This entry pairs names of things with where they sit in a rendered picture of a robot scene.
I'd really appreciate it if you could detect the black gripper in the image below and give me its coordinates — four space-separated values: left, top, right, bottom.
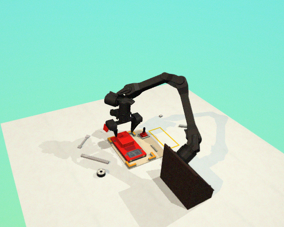
105 109 143 137

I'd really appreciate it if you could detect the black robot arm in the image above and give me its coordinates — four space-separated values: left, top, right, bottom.
104 72 202 165

